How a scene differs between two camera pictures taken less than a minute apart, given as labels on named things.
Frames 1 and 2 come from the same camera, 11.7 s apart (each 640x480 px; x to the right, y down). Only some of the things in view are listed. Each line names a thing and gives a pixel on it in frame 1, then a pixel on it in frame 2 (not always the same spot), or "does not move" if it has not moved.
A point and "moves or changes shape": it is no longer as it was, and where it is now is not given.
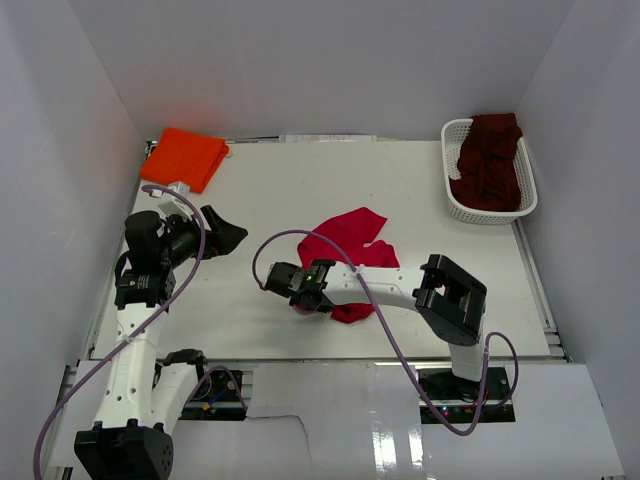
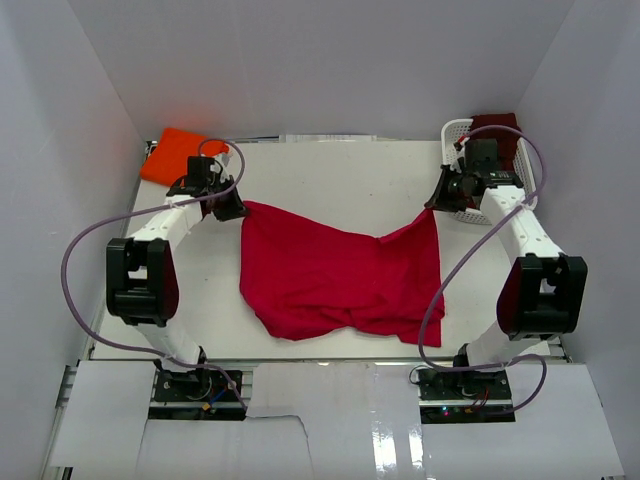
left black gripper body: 184,241 -> 220,187
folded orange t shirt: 185,157 does not move
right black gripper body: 297,302 -> 458,180
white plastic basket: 454,134 does not move
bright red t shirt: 353,231 moves or changes shape
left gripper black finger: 226,238 -> 233,206
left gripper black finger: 215,222 -> 228,206
